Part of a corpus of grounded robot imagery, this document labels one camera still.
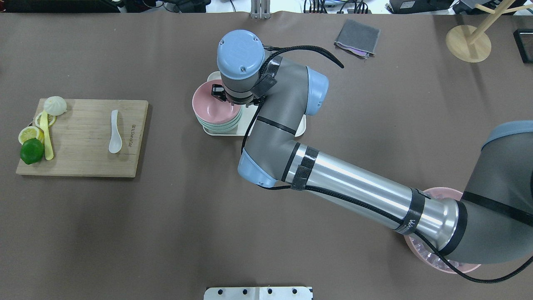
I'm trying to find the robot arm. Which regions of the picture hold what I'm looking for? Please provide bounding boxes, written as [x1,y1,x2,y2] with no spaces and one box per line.
[212,29,533,284]

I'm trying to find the white ceramic spoon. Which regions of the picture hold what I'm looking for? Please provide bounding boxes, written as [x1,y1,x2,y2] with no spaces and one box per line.
[108,110,122,154]

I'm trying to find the cream rabbit tray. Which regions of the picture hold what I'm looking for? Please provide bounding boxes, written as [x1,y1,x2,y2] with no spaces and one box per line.
[200,71,306,137]

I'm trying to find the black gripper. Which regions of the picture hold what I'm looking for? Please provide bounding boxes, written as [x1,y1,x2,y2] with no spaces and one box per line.
[211,84,265,107]

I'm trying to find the yellow plastic knife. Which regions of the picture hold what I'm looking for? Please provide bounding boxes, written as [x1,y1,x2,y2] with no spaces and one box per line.
[39,111,55,161]

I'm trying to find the small pink bowl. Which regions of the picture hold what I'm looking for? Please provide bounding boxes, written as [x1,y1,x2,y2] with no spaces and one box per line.
[192,79,241,125]

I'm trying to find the grey folded cloth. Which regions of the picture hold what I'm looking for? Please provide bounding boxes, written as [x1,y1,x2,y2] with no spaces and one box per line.
[334,20,381,59]

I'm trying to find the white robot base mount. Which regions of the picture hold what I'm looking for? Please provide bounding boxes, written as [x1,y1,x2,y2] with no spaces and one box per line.
[203,286,314,300]

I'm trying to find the green lime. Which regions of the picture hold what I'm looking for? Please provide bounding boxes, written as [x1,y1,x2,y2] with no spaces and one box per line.
[20,138,45,165]

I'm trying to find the wooden mug tree stand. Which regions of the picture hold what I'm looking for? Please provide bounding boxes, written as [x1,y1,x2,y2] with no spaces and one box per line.
[446,0,533,63]

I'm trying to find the large pink ice bowl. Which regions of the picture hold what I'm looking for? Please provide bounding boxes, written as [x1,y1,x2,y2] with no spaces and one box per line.
[404,187,481,274]

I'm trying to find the lemon half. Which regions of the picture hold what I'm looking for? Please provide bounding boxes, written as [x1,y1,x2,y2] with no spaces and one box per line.
[18,126,44,145]

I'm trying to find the bamboo cutting board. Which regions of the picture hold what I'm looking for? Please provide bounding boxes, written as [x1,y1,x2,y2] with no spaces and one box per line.
[16,99,149,178]

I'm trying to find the lemon slice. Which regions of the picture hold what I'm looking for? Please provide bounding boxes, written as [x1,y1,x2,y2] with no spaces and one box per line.
[33,111,57,128]

